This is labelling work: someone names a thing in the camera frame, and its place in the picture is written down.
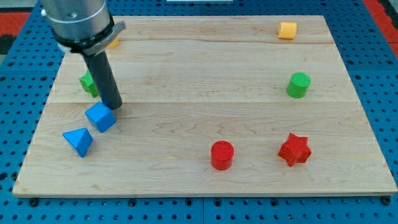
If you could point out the green block behind rod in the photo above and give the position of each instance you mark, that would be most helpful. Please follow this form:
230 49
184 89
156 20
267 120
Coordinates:
88 84

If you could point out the yellow block behind arm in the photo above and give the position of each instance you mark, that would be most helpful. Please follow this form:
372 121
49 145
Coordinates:
113 44

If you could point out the wooden board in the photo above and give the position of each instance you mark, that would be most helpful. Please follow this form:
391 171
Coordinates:
188 82

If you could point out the blue triangular prism block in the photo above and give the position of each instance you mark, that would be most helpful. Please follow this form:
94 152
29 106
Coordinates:
79 139

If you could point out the green cylinder block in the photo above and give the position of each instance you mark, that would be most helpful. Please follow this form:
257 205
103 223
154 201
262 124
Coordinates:
298 85

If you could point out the blue cube block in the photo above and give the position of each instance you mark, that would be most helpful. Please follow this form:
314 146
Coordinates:
100 116

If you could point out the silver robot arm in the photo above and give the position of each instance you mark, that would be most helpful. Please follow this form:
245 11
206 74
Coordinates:
82 26

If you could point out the dark grey pointer rod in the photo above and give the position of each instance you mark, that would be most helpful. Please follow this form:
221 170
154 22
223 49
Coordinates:
103 78

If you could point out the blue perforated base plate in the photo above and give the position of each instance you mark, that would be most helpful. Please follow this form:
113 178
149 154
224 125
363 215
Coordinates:
30 67

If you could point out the yellow block top right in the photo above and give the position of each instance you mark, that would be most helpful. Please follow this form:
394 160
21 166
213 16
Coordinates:
287 30

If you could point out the red star block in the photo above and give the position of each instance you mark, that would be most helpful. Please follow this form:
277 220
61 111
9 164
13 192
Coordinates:
295 150

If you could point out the red cylinder block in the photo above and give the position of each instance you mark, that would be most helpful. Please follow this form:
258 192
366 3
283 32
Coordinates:
222 153

